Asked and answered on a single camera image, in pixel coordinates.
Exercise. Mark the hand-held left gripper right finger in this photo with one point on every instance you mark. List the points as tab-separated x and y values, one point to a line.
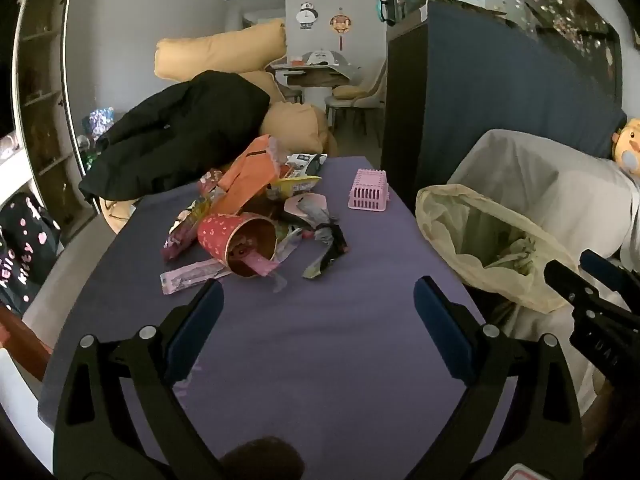
440	320

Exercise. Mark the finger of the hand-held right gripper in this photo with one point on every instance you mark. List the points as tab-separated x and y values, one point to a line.
607	270
567	282

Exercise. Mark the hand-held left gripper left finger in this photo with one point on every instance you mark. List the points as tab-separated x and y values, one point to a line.
200	320

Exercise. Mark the long pink wrapper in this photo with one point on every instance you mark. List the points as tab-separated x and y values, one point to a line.
190	277

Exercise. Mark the beige trash bag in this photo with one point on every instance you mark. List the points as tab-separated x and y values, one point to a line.
450	220

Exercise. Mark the yellow snack wrapper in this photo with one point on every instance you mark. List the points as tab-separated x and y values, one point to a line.
295	186

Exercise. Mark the person's right forearm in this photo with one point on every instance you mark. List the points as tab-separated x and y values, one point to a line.
597	410

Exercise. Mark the red heart-print paper tub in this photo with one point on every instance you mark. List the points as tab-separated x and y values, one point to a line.
215	235

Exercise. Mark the white cloth cover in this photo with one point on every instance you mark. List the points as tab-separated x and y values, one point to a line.
540	175

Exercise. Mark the purple tablecloth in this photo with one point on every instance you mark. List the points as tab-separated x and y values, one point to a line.
325	360

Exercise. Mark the yellow-haired doll head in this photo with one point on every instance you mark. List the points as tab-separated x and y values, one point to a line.
629	145

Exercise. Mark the pink red wrapper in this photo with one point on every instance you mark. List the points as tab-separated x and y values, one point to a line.
210	182

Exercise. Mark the black silver crumpled wrapper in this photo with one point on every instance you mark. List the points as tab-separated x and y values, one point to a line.
325	240

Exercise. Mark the pink plastic basket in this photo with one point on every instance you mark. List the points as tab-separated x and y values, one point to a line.
367	190

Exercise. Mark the orange wrapper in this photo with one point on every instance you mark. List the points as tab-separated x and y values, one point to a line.
245	175

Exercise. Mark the black garment pink print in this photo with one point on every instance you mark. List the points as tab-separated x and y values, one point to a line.
25	255

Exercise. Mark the black jacket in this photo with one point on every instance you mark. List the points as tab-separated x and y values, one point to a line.
175	130

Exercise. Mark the dark cabinet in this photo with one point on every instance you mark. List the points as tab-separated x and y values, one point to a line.
402	110

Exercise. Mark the round yellow cushion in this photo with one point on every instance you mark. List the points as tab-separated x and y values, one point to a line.
295	127

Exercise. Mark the shiny foil bag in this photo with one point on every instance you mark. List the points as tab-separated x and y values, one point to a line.
98	122

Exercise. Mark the beige dining chair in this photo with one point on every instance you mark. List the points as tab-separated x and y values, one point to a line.
367	95

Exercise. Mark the grey dining chair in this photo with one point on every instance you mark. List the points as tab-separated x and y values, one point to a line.
292	94

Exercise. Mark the flat yellow cushion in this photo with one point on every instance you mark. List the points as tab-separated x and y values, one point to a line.
262	82

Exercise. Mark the wooden shelf unit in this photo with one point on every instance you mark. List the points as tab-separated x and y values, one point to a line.
45	110

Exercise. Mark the dining table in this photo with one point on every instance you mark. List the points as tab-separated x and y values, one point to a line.
315	76

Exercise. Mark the long yellow bolster cushion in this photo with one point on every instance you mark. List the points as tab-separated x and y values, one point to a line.
215	50

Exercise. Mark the orange wall ornament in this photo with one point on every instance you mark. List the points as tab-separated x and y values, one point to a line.
340	24

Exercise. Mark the panda wall sticker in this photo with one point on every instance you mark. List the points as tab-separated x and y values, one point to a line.
306	16

